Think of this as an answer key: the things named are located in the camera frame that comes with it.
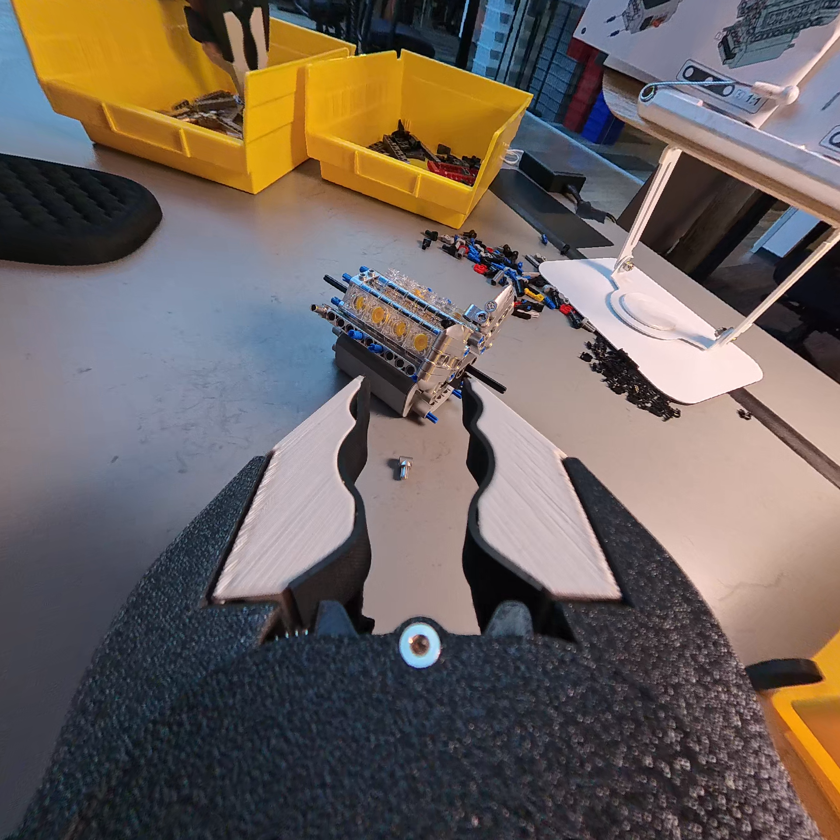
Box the pile of black pins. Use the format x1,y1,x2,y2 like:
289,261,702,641
579,331,683,422

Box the black power adapter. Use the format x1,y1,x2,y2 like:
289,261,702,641
516,149,588,195

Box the pile of grey brick parts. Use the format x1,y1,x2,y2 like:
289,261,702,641
158,90,248,143

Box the white booklet stand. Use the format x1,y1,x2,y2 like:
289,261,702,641
539,77,840,405

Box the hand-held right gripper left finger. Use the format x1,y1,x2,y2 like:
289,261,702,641
210,377,374,607

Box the black mesh chair pad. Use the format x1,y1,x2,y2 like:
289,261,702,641
0,153,164,266

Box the black and red brick parts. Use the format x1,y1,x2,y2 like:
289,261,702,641
365,121,483,186

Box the blue plastic storage crates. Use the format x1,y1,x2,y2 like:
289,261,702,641
562,37,628,148

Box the yellow plastic crate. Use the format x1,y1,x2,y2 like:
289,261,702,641
768,630,840,821

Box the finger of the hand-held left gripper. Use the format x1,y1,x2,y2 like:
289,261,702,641
245,0,273,73
197,0,245,64

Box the yellow plastic bin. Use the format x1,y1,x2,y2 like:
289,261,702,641
11,0,357,195
304,50,534,231

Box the grey brick engine model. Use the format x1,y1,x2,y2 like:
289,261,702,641
311,267,517,421

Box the instruction booklet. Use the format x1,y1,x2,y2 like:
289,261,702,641
574,0,840,165

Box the pile of colourful brick parts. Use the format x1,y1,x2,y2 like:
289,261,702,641
418,226,588,329

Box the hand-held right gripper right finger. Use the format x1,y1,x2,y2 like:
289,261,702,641
460,378,624,605

